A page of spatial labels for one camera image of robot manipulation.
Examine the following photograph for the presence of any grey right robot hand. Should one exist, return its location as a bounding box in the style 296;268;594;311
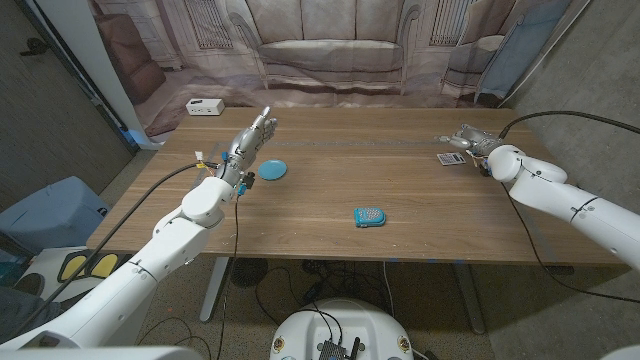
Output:
434;123;504;177

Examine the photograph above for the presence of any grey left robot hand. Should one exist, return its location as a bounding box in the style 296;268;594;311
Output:
218;105;279;197

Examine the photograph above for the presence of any white pocket calculator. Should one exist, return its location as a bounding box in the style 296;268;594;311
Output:
436;151;467;167

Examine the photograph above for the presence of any blue round dish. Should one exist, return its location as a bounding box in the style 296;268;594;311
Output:
257;159;289;182

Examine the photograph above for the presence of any teal flip phone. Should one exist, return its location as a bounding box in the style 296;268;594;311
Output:
353;207;387;229

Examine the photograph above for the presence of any white power box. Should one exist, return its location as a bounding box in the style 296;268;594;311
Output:
185;98;225;117

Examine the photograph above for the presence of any black round floor fan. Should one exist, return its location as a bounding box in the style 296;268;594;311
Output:
229;257;270;289

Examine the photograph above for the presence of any printed sofa room backdrop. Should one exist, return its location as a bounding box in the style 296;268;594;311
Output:
89;0;591;139

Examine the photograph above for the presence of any white table leg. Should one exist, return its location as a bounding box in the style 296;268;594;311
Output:
199;257;231;324
453;262;487;335

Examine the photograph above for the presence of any white yellow foot pedal unit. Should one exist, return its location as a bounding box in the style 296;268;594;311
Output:
14;245;126;301

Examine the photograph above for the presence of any blue grey plastic bin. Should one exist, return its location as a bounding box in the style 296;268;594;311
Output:
0;175;111;256

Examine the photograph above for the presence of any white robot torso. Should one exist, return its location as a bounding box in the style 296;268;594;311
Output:
269;298;415;360

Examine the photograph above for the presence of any black electronics module with antenna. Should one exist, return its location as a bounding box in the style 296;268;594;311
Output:
316;337;362;360

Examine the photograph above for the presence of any person in blue jeans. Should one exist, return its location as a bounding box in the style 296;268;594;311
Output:
0;287;66;337

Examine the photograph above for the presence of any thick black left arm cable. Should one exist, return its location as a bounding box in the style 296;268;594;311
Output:
12;162;221;339

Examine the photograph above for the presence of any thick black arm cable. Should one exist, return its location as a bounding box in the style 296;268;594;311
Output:
12;162;221;339
498;109;640;141

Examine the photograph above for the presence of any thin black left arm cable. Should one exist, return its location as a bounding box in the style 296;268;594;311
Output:
217;196;240;360

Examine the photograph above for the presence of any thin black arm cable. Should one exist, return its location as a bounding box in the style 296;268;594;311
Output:
501;182;640;305
217;196;240;360

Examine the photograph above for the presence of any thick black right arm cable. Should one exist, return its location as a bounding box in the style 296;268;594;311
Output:
498;109;640;141

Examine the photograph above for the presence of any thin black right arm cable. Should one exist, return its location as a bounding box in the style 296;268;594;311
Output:
501;182;640;305

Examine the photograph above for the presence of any black floor cable bundle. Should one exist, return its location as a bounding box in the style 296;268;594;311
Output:
254;259;384;326

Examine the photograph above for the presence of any black door frame strip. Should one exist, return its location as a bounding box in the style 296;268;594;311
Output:
14;0;141;154

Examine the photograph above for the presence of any black door handle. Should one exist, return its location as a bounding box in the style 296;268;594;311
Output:
19;37;50;57

